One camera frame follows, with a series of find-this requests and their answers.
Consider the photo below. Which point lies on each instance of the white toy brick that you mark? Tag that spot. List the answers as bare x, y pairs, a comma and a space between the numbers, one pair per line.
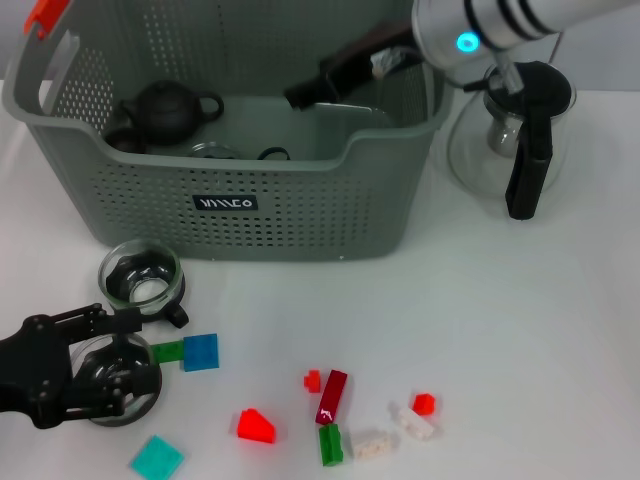
415, 421
370, 444

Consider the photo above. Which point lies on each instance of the red sloped toy brick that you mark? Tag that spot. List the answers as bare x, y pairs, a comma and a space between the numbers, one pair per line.
256, 425

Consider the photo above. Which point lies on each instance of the small red toy brick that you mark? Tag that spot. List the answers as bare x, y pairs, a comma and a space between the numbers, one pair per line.
312, 381
424, 404

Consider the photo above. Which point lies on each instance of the dark red long brick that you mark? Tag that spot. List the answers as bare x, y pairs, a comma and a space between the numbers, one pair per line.
332, 397

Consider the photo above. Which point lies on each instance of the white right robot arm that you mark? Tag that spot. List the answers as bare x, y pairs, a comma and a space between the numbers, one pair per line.
500, 20

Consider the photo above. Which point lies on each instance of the grey perforated storage bin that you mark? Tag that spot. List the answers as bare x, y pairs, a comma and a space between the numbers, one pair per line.
275, 225

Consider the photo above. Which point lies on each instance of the teal flat toy plate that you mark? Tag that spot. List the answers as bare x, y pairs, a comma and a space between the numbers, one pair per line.
157, 457

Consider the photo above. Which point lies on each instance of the green toy brick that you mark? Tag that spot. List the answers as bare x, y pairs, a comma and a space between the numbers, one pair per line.
167, 352
330, 445

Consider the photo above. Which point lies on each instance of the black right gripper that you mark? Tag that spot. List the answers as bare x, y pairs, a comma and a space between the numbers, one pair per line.
365, 60

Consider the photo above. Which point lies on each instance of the blue toy brick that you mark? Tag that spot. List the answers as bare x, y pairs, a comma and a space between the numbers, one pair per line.
200, 352

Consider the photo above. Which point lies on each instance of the black clay teapot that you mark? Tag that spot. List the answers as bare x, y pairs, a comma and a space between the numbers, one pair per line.
162, 112

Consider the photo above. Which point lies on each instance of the glass teapot black lid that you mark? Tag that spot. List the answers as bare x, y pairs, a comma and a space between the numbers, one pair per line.
525, 180

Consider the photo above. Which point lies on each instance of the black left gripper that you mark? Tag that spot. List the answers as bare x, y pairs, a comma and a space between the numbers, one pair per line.
35, 370

